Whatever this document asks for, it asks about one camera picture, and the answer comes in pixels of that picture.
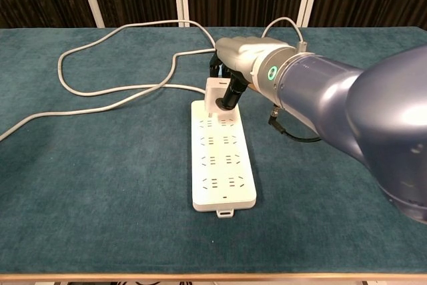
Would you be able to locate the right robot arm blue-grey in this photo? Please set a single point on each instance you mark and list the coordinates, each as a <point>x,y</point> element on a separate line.
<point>333,91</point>

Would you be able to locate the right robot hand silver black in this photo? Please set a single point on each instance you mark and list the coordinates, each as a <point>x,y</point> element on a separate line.
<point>240,51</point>

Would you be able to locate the white power strip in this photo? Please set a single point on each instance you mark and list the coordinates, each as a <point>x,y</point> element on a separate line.
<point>220,171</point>

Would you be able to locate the teal table mat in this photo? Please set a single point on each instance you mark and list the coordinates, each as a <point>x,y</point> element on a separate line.
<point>100,181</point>

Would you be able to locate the white plug adapter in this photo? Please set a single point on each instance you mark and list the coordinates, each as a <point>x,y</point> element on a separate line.
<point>211,93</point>

